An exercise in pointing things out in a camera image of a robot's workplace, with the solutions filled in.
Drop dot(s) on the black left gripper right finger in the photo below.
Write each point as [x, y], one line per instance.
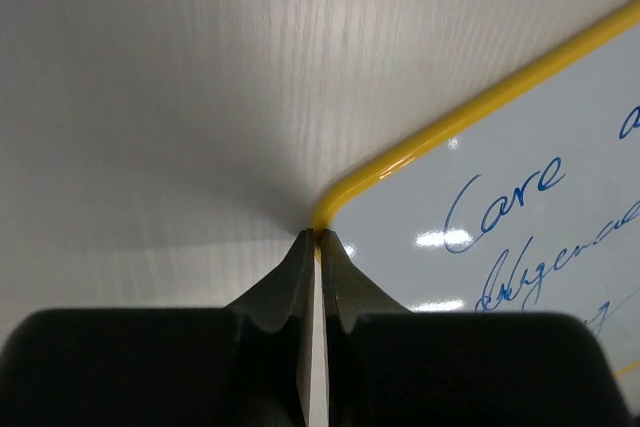
[367, 335]

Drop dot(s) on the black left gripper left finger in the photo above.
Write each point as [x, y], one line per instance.
[270, 380]

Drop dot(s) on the yellow framed whiteboard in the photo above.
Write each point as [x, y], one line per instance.
[526, 198]

